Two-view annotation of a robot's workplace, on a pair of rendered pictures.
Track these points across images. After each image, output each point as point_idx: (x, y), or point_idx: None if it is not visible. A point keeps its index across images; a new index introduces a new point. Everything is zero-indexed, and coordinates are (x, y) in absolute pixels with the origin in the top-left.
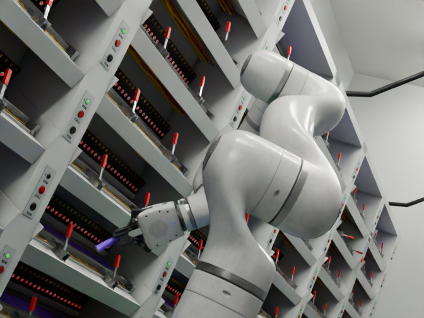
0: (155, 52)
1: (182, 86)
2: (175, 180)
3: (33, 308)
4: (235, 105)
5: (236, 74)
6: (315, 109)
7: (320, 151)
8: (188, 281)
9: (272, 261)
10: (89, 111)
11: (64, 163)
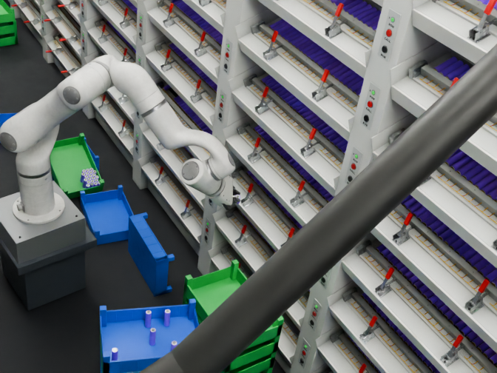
0: (255, 55)
1: (288, 82)
2: (314, 175)
3: (242, 231)
4: (362, 101)
5: (354, 62)
6: (55, 92)
7: (21, 112)
8: None
9: (18, 158)
10: (226, 103)
11: (223, 136)
